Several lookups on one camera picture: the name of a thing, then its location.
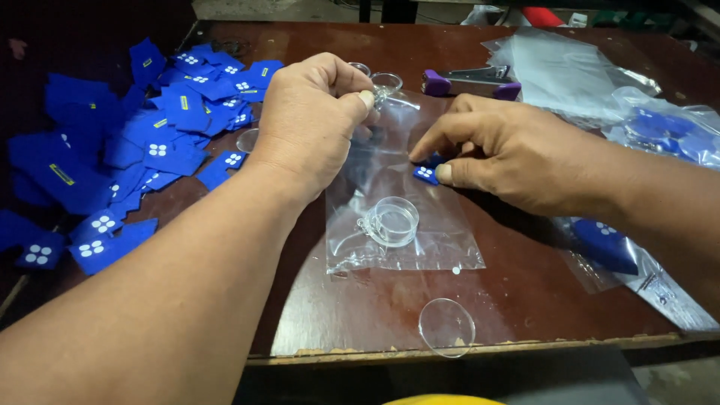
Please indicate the person's left hand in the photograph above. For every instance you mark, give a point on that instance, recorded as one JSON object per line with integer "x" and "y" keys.
{"x": 306, "y": 121}

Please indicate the person's right hand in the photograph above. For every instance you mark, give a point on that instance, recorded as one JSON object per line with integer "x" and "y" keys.
{"x": 523, "y": 157}

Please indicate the small blue fabric tag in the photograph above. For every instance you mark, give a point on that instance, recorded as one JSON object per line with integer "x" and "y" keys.
{"x": 425, "y": 173}

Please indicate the clear plastic bag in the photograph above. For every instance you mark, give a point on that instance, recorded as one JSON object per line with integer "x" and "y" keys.
{"x": 405, "y": 225}

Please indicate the clear round lid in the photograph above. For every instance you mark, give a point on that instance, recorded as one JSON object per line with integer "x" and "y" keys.
{"x": 447, "y": 328}
{"x": 247, "y": 140}

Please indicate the stack of empty clear bags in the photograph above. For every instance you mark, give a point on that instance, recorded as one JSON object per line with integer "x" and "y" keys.
{"x": 557, "y": 73}

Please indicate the purple stapler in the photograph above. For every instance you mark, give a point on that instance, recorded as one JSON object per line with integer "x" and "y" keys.
{"x": 436, "y": 84}

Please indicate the packed bag with blue fabric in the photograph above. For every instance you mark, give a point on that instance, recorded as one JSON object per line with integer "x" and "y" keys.
{"x": 607, "y": 247}

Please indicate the pile of blue fabric pieces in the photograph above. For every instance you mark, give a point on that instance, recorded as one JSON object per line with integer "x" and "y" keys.
{"x": 169, "y": 124}

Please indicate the red object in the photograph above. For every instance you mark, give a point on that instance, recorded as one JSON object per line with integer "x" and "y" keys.
{"x": 541, "y": 17}

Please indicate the white plastic bag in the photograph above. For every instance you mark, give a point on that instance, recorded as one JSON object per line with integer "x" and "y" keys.
{"x": 482, "y": 15}

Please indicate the packed bags with blue fabric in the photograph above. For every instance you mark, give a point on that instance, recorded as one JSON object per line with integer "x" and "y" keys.
{"x": 669, "y": 132}

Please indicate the green objects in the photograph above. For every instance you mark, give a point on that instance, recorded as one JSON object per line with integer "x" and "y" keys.
{"x": 630, "y": 20}

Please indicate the yellow object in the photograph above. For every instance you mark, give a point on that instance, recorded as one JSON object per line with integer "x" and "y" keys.
{"x": 444, "y": 400}

